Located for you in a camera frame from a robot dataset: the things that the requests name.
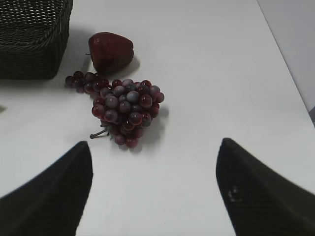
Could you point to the dark red apple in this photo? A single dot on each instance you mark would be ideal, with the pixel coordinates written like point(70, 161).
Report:
point(110, 52)

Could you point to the purple grape bunch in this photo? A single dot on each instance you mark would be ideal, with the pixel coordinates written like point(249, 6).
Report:
point(124, 107)

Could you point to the black wicker basket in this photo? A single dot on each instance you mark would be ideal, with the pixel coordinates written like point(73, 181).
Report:
point(33, 38)

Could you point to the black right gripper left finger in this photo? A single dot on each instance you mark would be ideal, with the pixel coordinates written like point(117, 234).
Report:
point(52, 203)

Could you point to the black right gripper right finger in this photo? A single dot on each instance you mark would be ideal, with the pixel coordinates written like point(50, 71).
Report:
point(259, 201)

